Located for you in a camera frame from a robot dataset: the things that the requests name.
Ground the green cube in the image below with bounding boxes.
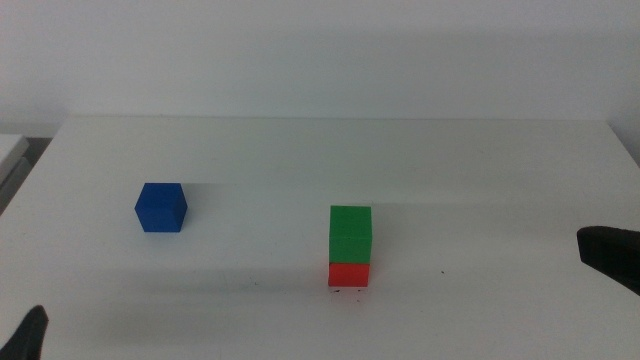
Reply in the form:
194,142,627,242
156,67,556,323
328,204,373,265

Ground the red cube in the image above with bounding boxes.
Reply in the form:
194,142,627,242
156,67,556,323
327,261,372,288

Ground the white side shelf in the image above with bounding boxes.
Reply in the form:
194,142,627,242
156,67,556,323
0,133,34,216

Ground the blue cube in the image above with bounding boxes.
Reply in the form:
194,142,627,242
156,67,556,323
134,182,189,234

